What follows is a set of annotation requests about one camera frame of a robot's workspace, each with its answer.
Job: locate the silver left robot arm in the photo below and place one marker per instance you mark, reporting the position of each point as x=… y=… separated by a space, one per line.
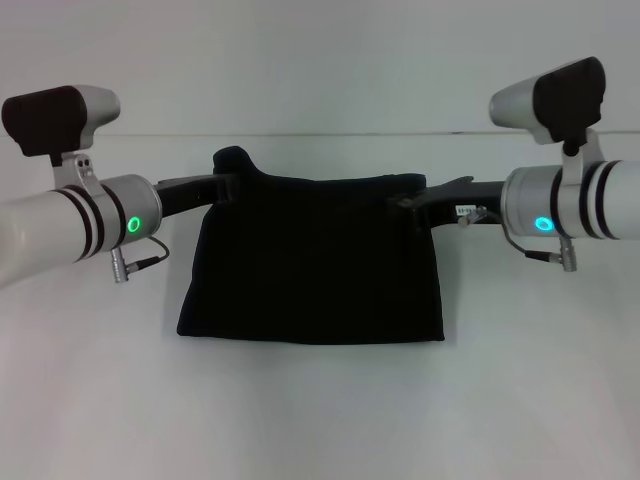
x=75 y=220

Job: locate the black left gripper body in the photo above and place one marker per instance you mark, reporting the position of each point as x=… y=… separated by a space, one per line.
x=185 y=192

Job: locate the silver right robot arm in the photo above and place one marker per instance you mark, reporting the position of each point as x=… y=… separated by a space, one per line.
x=575 y=200

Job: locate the black shirt with pink print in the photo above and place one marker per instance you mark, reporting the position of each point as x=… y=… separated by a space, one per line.
x=310 y=260

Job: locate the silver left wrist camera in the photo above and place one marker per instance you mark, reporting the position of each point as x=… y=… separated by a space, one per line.
x=55 y=120

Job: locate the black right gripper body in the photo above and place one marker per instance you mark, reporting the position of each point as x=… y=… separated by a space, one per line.
x=465 y=200

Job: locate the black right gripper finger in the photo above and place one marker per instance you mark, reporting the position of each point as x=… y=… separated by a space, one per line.
x=407 y=207

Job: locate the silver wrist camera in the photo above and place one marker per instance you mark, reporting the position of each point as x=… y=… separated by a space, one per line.
x=55 y=120
x=550 y=100

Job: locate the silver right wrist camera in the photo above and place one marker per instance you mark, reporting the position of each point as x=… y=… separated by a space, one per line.
x=550 y=100

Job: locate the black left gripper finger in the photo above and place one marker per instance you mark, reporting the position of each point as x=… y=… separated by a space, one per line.
x=229 y=185

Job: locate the silver connector plug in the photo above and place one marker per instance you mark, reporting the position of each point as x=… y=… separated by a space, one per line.
x=472 y=216

